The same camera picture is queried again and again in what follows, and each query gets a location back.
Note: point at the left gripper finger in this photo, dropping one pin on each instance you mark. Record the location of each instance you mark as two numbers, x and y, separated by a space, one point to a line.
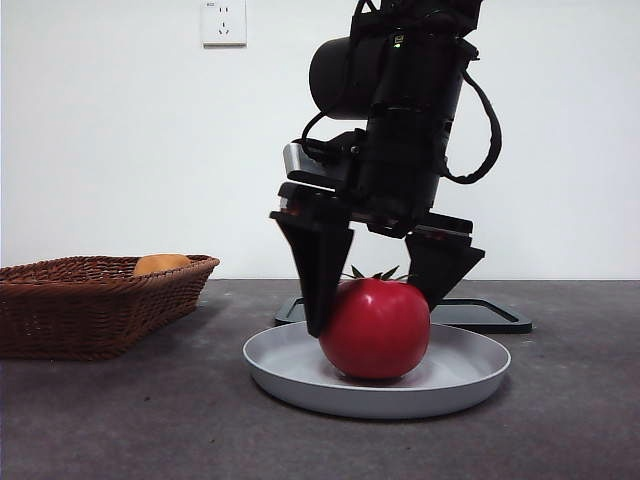
320 270
440 265

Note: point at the red tomato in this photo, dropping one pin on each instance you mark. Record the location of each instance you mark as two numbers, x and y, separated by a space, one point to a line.
380 330

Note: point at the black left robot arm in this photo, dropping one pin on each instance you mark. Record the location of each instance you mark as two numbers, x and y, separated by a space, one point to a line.
400 100

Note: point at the black rectangular tray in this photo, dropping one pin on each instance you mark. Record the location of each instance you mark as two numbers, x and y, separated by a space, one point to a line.
480 314

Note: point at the grey round plate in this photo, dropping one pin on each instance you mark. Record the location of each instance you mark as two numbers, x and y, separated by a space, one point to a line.
450 380

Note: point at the orange fruit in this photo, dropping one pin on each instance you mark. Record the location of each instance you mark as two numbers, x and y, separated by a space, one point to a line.
161 264

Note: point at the brown wicker basket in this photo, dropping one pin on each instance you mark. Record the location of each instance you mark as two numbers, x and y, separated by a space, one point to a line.
75 320

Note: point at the pale grey camera box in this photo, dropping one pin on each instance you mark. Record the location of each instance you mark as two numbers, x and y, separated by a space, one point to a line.
293 159

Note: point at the white wall socket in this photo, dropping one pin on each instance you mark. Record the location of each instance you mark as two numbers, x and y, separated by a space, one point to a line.
224 25

